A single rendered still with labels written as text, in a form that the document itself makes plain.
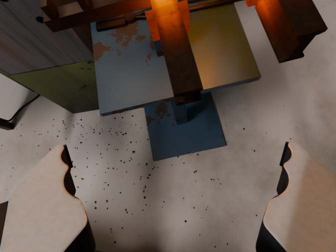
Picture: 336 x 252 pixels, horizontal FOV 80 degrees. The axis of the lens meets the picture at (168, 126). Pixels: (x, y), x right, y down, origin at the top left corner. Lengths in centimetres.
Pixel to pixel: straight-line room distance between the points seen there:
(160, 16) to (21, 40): 65
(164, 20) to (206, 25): 37
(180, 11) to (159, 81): 29
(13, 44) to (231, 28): 68
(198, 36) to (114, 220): 97
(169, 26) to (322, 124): 118
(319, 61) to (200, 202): 104
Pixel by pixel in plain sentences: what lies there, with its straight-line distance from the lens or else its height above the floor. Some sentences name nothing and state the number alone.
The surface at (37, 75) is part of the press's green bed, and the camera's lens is 101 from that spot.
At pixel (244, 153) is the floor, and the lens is 115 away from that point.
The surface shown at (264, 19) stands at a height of 91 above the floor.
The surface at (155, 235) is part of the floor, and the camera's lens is 116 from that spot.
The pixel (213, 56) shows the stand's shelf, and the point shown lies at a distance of 55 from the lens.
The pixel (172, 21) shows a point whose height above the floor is 94.
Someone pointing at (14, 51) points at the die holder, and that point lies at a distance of 90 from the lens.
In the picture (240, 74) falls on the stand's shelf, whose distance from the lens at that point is 53.
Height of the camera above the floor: 111
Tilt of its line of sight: 73 degrees down
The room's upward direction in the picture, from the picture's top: 25 degrees counter-clockwise
